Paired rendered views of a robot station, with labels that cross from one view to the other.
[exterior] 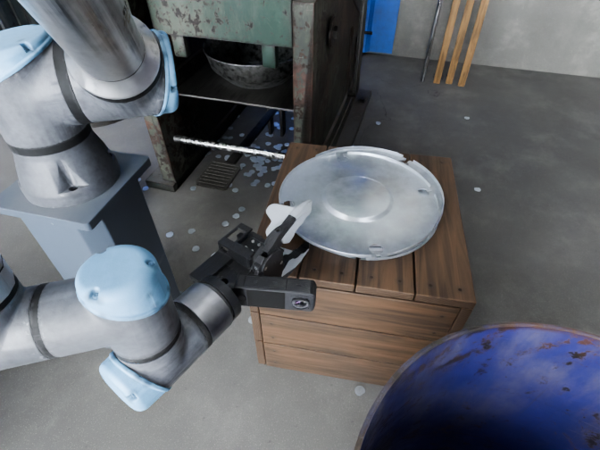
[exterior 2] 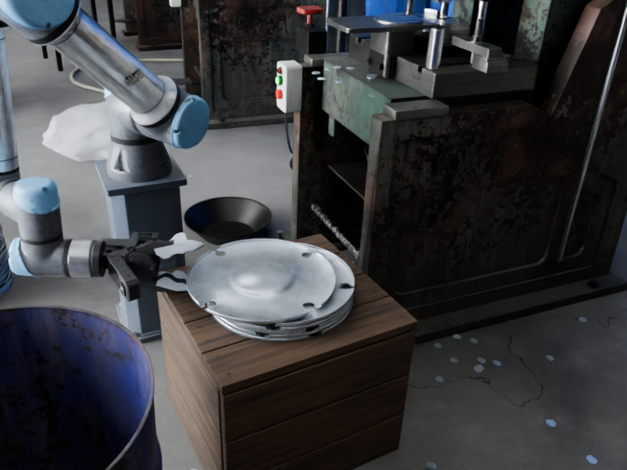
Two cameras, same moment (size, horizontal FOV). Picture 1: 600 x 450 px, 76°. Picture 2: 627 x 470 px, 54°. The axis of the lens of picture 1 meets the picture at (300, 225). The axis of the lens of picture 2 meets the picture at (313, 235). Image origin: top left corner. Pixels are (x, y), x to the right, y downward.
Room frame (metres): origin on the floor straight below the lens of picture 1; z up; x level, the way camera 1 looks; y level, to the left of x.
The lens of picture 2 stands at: (-0.04, -0.93, 1.06)
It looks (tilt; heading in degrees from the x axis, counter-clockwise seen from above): 29 degrees down; 50
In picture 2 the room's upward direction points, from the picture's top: 2 degrees clockwise
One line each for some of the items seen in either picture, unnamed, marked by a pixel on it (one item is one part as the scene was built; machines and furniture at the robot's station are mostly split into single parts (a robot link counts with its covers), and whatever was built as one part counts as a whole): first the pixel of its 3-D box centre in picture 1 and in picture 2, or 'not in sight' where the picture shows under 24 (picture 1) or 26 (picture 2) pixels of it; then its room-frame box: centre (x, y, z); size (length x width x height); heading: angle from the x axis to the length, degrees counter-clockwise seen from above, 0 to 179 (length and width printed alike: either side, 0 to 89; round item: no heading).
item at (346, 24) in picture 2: not in sight; (379, 47); (1.11, 0.19, 0.72); 0.25 x 0.14 x 0.14; 164
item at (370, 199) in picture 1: (357, 196); (261, 277); (0.54, -0.11, 0.40); 0.29 x 0.29 x 0.01
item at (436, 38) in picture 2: not in sight; (435, 47); (1.10, 0.01, 0.75); 0.03 x 0.03 x 0.10; 74
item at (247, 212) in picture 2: not in sight; (228, 224); (0.95, 0.68, 0.04); 0.30 x 0.30 x 0.07
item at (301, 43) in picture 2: not in sight; (311, 58); (1.14, 0.50, 0.62); 0.10 x 0.06 x 0.20; 74
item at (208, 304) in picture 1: (204, 312); (86, 259); (0.28, 0.13, 0.41); 0.08 x 0.05 x 0.08; 55
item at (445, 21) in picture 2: not in sight; (438, 27); (1.27, 0.14, 0.76); 0.15 x 0.09 x 0.05; 74
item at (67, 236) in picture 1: (117, 262); (148, 249); (0.52, 0.39, 0.23); 0.19 x 0.19 x 0.45; 76
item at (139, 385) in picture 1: (156, 354); (43, 255); (0.22, 0.17, 0.42); 0.11 x 0.08 x 0.09; 145
